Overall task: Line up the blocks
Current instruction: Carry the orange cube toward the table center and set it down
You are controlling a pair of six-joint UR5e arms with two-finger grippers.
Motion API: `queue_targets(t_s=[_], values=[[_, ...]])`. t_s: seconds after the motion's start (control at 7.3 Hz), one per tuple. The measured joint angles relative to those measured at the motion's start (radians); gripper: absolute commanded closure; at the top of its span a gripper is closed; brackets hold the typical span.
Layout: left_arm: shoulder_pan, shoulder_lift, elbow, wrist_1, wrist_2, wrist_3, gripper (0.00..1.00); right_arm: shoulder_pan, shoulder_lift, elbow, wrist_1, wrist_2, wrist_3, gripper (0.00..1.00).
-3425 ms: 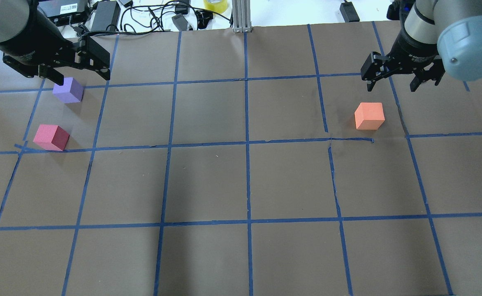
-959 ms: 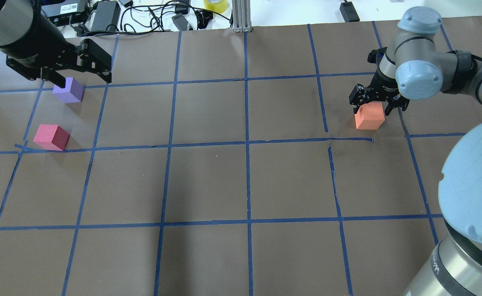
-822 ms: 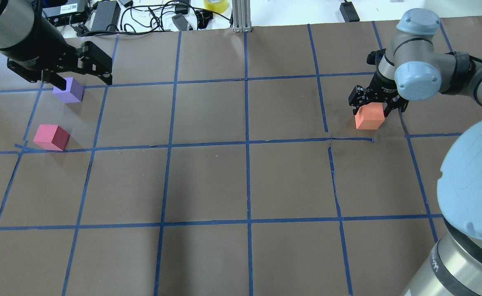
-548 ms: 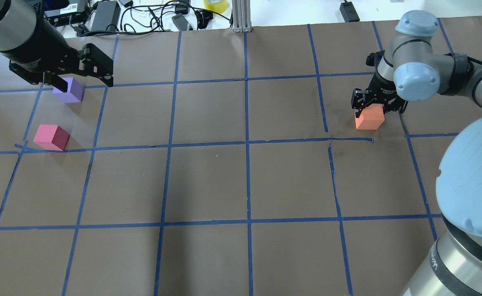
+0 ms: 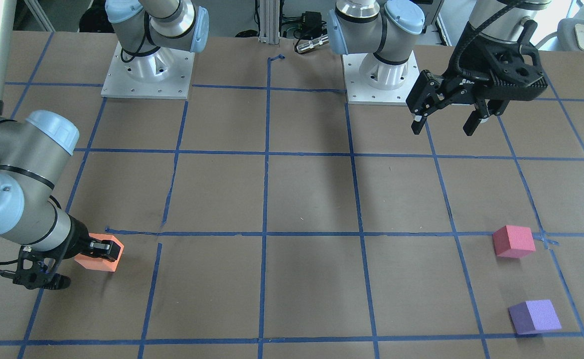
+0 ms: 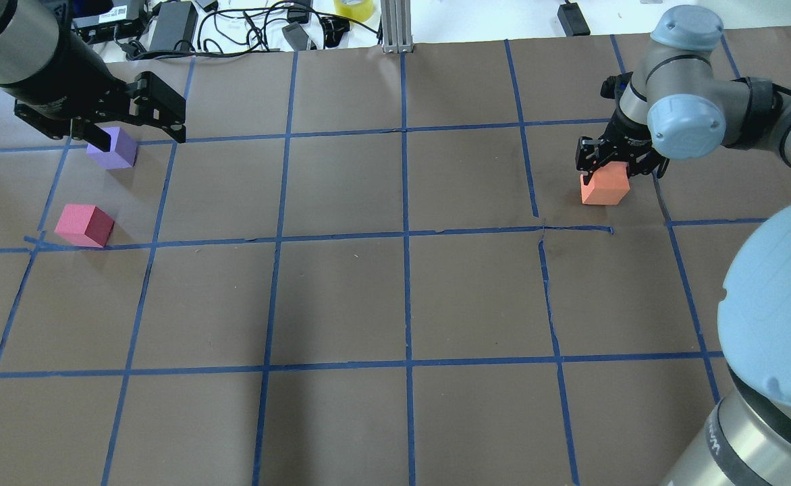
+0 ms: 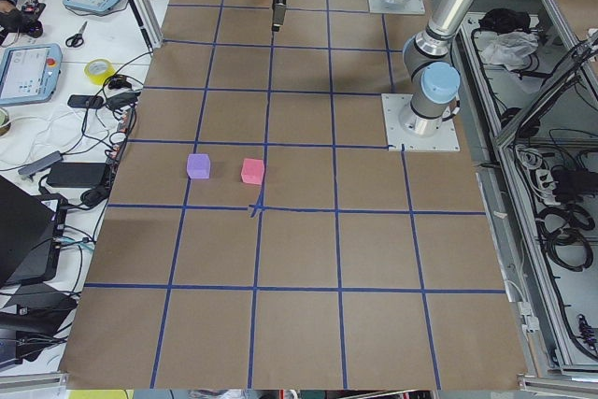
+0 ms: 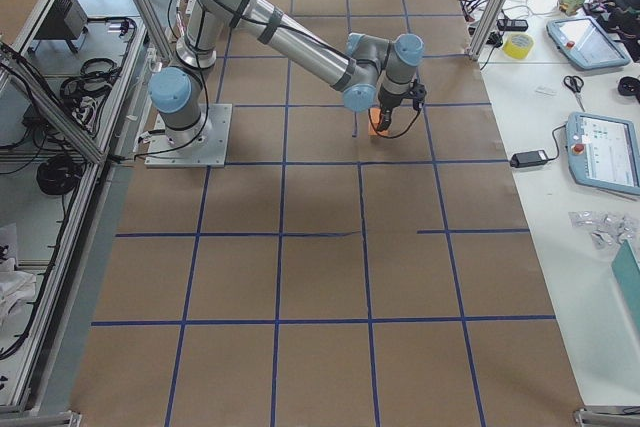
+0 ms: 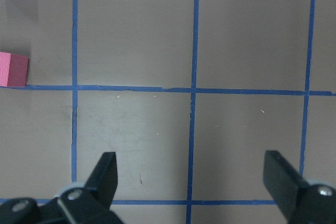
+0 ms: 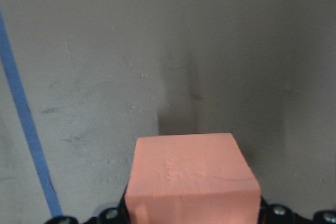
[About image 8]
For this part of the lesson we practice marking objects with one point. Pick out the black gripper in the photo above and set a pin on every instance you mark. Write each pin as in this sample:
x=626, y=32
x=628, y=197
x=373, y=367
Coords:
x=387, y=108

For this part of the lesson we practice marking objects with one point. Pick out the orange foam block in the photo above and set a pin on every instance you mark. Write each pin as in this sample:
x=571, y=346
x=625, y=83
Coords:
x=373, y=116

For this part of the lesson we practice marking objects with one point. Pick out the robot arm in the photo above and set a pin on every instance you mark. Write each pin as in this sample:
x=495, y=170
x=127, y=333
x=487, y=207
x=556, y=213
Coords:
x=372, y=71

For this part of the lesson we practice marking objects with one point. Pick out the black phone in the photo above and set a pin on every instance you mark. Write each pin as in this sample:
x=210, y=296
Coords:
x=512, y=25

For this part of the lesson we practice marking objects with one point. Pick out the yellow tape roll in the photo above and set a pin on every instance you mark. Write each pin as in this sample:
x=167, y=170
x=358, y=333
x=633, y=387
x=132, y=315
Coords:
x=518, y=45

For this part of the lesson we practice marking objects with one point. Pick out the black power adapter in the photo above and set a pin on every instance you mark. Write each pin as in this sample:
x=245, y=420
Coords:
x=529, y=159

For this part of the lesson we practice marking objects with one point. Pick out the brown paper table cover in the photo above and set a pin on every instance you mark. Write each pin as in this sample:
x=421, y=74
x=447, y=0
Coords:
x=326, y=277

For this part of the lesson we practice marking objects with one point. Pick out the far teach pendant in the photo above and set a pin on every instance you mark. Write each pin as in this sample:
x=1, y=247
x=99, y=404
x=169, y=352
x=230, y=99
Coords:
x=585, y=44

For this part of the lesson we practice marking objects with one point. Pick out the teach pendant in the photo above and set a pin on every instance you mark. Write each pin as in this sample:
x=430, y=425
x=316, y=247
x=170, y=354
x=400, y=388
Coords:
x=585, y=44
x=603, y=152

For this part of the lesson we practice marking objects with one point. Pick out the near teach pendant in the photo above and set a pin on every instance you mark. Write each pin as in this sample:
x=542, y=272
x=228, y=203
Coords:
x=603, y=152

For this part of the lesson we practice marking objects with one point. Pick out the bag of screws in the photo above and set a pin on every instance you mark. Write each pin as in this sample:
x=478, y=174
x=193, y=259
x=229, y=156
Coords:
x=606, y=229

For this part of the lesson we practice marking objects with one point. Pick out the teal box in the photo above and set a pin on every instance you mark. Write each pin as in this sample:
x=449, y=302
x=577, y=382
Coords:
x=625, y=268

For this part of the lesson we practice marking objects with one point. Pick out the white crumpled cloth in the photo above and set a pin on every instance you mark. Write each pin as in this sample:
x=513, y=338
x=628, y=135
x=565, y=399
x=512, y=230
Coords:
x=17, y=287

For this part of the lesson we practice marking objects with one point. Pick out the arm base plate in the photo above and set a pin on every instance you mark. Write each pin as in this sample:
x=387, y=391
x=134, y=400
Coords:
x=204, y=144

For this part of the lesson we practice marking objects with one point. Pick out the black handled scissors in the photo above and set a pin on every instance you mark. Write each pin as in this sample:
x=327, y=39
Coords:
x=575, y=84

